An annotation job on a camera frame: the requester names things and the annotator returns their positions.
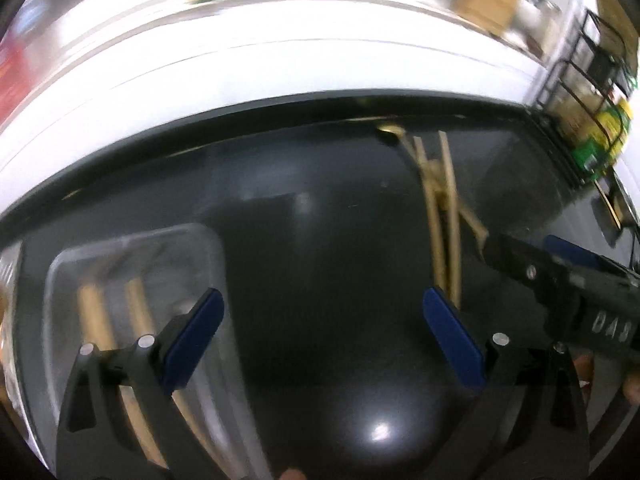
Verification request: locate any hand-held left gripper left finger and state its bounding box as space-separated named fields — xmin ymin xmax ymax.
xmin=56 ymin=286 xmax=225 ymax=480

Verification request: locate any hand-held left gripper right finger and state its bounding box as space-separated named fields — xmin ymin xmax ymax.
xmin=421 ymin=286 xmax=592 ymax=480

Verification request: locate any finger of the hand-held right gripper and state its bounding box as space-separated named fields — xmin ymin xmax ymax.
xmin=482 ymin=233 xmax=577 ymax=312
xmin=544 ymin=233 xmax=640 ymax=287

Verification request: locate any pile of wooden chopsticks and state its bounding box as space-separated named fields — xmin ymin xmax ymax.
xmin=400 ymin=130 xmax=490 ymax=308

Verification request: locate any clear plastic container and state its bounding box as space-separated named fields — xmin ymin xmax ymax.
xmin=42 ymin=222 xmax=273 ymax=480

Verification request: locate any person's right hand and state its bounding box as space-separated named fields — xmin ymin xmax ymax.
xmin=574 ymin=354 xmax=640 ymax=406

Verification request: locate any gold metal spoon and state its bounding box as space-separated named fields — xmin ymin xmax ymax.
xmin=375 ymin=124 xmax=421 ymax=161

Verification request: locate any red printed packet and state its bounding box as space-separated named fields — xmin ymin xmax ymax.
xmin=0 ymin=42 xmax=32 ymax=111

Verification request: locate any black wire rack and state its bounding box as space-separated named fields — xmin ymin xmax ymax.
xmin=529 ymin=7 xmax=640 ymax=187

